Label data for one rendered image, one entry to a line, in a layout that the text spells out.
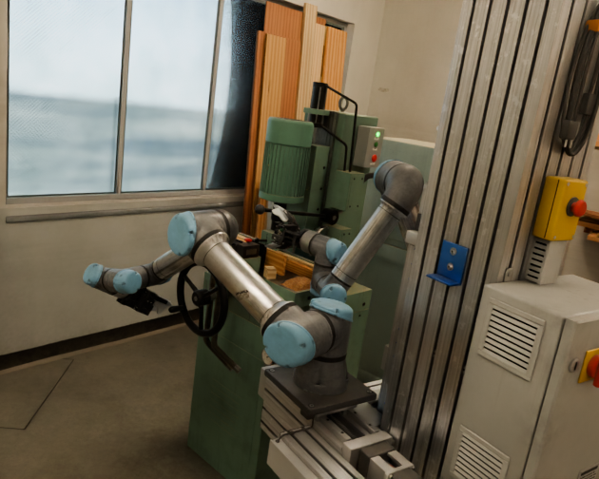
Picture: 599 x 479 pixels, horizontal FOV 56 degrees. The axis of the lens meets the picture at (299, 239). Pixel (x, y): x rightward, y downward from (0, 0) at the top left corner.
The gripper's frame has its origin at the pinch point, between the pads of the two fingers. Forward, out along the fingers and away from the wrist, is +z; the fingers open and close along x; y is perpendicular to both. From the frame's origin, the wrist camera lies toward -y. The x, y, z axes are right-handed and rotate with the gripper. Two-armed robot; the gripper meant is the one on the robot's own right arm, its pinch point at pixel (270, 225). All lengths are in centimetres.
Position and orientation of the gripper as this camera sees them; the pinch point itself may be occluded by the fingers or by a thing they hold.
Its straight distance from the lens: 200.1
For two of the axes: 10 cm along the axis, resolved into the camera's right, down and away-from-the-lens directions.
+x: -2.0, 9.6, 1.9
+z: -7.1, -2.7, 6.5
